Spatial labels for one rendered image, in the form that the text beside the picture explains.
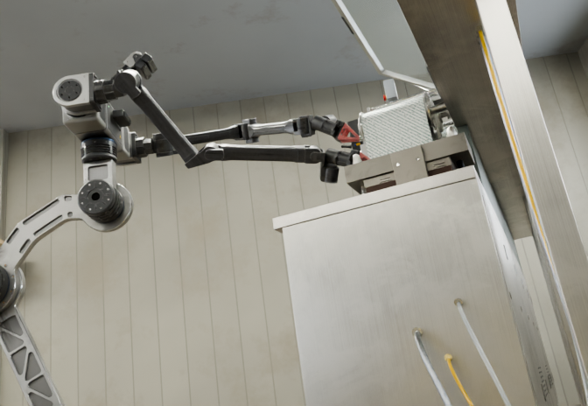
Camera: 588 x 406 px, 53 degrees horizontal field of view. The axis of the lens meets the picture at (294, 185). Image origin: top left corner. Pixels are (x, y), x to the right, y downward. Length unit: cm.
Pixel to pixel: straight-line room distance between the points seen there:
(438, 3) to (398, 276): 78
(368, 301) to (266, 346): 313
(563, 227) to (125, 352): 426
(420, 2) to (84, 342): 430
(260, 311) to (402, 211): 322
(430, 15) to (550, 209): 56
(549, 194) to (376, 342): 76
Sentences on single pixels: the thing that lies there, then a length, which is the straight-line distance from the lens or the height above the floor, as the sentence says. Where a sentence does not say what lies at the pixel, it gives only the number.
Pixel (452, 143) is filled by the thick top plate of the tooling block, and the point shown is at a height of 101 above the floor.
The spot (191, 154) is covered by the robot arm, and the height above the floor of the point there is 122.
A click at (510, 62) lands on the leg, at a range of 133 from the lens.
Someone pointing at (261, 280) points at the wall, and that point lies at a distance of 494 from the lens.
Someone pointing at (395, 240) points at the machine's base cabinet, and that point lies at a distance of 179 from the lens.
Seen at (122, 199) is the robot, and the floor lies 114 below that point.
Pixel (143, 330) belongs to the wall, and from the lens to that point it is 507.
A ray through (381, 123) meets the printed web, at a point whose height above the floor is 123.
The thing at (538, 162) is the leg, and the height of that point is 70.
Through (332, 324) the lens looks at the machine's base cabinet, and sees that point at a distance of 181.
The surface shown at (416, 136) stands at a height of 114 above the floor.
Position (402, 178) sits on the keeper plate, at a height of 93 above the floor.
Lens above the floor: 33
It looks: 20 degrees up
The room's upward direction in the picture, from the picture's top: 8 degrees counter-clockwise
